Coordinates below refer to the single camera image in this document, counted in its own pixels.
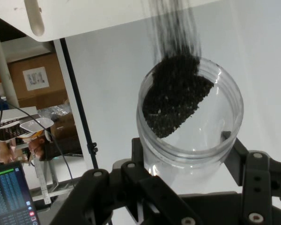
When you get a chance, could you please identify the black seeds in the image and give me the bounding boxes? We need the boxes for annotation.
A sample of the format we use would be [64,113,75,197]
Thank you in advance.
[141,55,214,139]

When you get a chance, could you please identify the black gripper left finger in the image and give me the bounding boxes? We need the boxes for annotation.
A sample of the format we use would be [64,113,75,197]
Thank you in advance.
[49,138,203,225]

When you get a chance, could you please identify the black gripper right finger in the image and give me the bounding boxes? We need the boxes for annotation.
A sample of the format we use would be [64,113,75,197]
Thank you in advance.
[221,131,281,225]

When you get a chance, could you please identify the clear plastic jar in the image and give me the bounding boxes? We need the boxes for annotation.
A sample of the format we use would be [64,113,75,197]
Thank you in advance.
[135,0,244,178]

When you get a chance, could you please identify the white flat device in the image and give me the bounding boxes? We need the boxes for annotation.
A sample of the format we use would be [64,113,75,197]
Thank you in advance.
[20,117,54,132]

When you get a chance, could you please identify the perforated metal bracket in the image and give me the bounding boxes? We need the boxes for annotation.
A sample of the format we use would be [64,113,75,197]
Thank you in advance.
[31,150,52,205]

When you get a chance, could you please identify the black tripod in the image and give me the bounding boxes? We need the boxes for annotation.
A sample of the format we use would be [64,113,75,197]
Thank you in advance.
[59,38,99,170]

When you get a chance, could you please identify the brown cardboard box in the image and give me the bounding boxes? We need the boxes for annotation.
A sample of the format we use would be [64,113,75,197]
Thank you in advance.
[8,52,72,111]

